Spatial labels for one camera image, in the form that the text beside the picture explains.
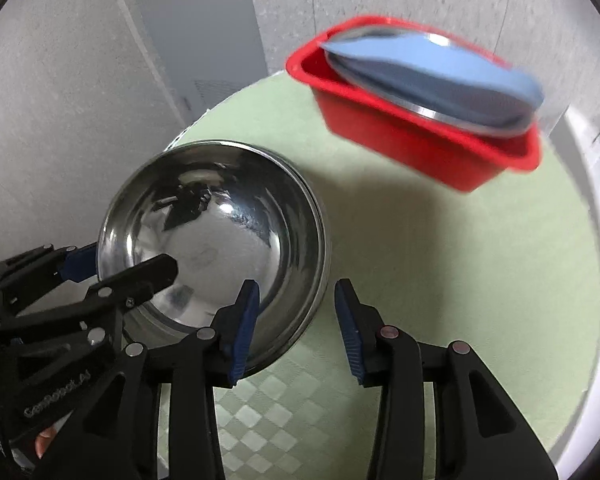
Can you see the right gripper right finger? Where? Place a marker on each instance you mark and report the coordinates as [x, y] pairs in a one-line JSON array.
[[480, 433]]

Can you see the red plastic basin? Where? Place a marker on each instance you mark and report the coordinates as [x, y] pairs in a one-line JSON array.
[[447, 154]]

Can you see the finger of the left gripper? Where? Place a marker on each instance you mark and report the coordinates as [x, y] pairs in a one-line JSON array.
[[44, 268], [133, 287]]

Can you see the green checkered table mat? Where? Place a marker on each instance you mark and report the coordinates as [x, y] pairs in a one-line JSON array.
[[495, 267]]

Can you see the blue wavy plate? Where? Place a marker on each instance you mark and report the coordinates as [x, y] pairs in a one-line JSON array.
[[430, 70]]

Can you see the grey door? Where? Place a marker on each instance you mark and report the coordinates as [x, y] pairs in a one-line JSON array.
[[200, 51]]

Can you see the left hand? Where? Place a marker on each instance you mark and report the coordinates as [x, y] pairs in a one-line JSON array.
[[43, 440]]

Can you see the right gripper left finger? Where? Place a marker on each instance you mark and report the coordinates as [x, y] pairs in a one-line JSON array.
[[113, 433]]

